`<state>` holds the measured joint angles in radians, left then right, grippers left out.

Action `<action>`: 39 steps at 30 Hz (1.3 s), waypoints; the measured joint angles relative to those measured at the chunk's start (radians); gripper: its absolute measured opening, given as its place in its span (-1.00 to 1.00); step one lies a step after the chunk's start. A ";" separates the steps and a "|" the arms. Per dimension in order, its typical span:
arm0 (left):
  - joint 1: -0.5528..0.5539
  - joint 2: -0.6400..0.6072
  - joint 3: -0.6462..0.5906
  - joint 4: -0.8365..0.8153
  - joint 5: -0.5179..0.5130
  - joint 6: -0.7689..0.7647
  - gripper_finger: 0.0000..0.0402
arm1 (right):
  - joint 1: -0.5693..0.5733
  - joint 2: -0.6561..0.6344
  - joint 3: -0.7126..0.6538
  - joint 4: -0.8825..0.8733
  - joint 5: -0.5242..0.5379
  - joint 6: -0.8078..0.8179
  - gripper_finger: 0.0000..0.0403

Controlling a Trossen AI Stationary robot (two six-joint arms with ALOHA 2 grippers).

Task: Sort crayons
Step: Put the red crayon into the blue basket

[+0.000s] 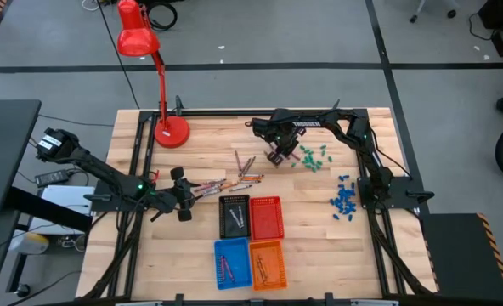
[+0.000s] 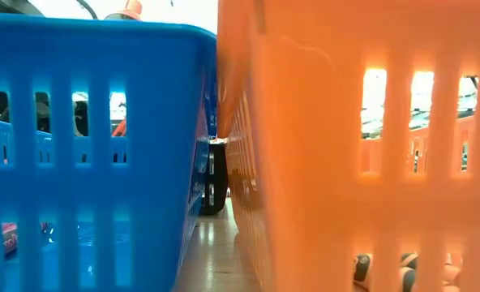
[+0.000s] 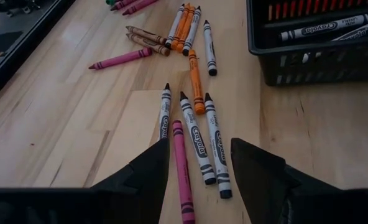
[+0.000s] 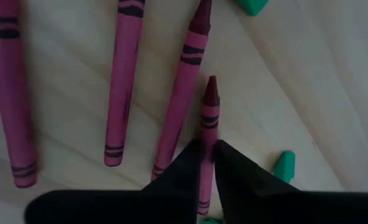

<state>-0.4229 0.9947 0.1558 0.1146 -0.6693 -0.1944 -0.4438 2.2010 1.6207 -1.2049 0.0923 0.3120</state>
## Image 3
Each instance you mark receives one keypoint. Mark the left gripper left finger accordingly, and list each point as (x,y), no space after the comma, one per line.
(134,199)

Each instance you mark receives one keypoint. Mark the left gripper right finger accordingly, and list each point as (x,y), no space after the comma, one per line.
(280,199)

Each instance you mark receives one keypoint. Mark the pink crayon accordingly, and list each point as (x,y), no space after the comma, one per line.
(139,6)
(122,59)
(182,168)
(123,4)

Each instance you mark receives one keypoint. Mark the black crayon white wrapper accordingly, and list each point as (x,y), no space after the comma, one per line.
(164,115)
(198,140)
(209,46)
(192,31)
(175,26)
(218,146)
(358,31)

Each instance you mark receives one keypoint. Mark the orange crayon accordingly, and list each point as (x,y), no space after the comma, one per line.
(181,26)
(196,81)
(186,29)

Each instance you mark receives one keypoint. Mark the brown crayon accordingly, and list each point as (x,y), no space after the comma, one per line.
(146,35)
(149,45)

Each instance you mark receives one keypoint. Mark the crayons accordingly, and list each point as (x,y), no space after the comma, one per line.
(327,28)

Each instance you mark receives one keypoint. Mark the red plastic slotted basket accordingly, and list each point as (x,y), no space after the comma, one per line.
(278,7)

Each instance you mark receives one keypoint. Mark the small green plastic piece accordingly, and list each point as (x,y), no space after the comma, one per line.
(110,2)

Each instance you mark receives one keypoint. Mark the office chair base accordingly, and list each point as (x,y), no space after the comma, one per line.
(3,4)

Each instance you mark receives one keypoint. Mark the black aluminium table frame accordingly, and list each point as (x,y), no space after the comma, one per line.
(14,59)

